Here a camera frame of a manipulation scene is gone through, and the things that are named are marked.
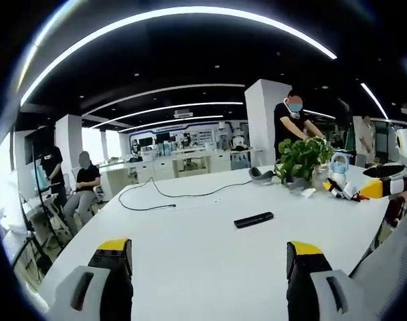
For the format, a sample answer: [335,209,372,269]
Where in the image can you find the green potted plant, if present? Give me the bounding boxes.
[273,136,335,187]

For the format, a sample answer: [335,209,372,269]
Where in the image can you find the black cable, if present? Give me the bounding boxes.
[118,177,254,212]

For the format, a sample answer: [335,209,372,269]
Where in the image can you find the grey mesh chair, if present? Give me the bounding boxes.
[349,207,407,321]

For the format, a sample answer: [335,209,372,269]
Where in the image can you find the dark office chair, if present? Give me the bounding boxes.
[377,197,407,248]

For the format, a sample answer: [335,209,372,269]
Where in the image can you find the black remote control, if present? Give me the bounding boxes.
[233,211,274,230]

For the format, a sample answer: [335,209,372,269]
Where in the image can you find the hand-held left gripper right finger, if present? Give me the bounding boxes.
[286,240,385,321]

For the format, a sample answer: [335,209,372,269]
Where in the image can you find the white counter cabinets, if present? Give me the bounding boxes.
[99,148,254,188]

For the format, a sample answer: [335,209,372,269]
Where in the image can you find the long ceiling light strip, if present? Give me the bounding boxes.
[359,82,390,120]
[19,5,338,107]
[88,102,245,130]

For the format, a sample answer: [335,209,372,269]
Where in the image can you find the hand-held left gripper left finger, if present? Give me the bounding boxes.
[48,237,135,321]

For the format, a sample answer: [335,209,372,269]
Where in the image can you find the white worn neck device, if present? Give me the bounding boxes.
[282,100,300,120]

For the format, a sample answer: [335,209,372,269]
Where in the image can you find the white office chair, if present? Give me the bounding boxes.
[89,185,106,215]

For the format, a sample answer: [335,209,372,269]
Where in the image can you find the grey curved neck device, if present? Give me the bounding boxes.
[287,179,311,193]
[248,167,274,187]

